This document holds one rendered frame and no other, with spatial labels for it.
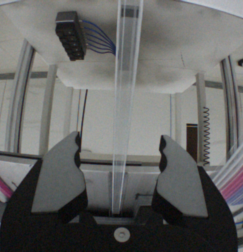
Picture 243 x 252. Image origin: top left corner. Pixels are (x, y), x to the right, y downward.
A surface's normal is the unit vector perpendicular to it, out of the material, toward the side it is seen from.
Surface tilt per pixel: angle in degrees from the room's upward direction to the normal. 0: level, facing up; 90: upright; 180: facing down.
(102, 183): 43
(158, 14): 0
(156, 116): 90
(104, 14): 0
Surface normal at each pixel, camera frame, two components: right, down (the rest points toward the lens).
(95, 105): 0.04, -0.11
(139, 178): -0.01, 0.65
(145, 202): 0.05, -0.76
